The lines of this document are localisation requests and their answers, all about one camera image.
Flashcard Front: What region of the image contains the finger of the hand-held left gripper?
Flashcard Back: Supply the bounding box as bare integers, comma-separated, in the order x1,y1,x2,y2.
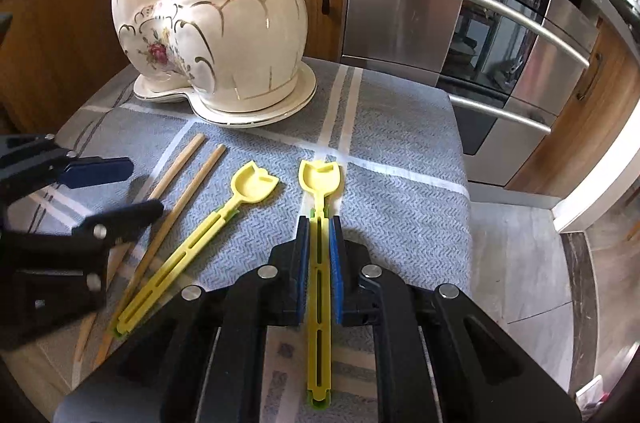
71,200,165,250
0,133,134,190

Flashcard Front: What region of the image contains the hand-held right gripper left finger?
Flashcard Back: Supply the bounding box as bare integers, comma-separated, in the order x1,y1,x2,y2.
52,215,311,423

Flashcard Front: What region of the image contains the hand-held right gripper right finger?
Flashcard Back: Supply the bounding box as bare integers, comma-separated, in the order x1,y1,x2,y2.
327,215,583,423

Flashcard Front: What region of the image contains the wooden chopstick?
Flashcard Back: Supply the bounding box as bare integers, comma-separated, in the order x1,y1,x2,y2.
95,144,227,366
74,133,207,363

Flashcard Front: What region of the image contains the white floral ceramic utensil holder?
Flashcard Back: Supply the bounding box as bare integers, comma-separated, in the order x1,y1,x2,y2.
107,0,309,112

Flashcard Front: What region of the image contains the grey checked cloth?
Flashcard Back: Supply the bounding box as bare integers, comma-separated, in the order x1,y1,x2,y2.
10,56,474,423

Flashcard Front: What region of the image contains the white ceramic holder tray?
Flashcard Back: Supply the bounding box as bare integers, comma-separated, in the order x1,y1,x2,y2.
132,63,319,128

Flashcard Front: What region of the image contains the stainless steel oven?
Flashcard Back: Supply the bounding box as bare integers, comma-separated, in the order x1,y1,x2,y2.
340,0,601,190

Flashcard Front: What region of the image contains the narrow wooden cabinet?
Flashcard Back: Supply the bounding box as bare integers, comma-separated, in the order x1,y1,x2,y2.
505,18,640,205

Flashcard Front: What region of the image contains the short steel oven handle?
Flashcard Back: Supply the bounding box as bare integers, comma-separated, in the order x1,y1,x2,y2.
447,94,554,134

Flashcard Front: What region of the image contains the long steel oven handle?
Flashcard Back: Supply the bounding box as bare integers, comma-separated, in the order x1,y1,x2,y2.
384,0,592,67

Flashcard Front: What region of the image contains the dark narrow cabinet handle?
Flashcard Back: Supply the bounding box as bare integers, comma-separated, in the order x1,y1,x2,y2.
575,52,604,102

